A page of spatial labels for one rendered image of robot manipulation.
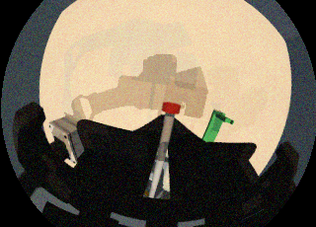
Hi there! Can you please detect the green u-shaped stand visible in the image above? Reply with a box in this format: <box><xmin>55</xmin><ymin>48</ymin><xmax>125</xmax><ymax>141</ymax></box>
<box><xmin>202</xmin><ymin>110</ymin><xmax>234</xmax><ymax>143</ymax></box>

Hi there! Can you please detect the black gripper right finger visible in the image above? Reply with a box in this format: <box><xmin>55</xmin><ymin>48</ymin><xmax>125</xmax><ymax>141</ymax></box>
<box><xmin>167</xmin><ymin>117</ymin><xmax>257</xmax><ymax>200</ymax></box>

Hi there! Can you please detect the grey pin with red head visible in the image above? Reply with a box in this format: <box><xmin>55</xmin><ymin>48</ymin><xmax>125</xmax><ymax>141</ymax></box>
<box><xmin>147</xmin><ymin>102</ymin><xmax>182</xmax><ymax>198</ymax></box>

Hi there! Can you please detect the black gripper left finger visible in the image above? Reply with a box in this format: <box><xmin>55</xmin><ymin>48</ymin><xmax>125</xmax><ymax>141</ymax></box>
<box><xmin>76</xmin><ymin>113</ymin><xmax>165</xmax><ymax>196</ymax></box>

